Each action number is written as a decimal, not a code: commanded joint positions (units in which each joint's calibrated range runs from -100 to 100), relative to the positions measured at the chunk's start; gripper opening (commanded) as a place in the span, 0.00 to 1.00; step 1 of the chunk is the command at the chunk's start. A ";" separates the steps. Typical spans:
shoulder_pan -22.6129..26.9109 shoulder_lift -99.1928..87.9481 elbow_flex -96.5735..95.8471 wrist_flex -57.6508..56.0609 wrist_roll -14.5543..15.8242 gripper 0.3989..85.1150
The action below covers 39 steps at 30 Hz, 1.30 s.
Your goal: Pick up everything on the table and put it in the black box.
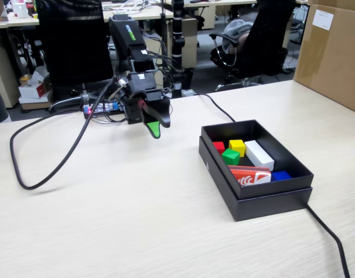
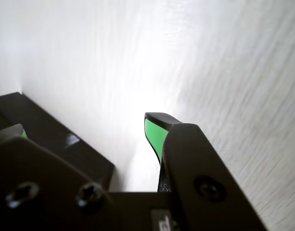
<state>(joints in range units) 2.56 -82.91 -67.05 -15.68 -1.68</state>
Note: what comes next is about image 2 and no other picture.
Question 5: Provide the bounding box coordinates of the black open box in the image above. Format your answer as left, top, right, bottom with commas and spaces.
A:
0, 92, 115, 193

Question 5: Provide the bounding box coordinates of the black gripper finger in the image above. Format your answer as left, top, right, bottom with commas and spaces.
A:
0, 124, 114, 231
144, 112, 268, 231

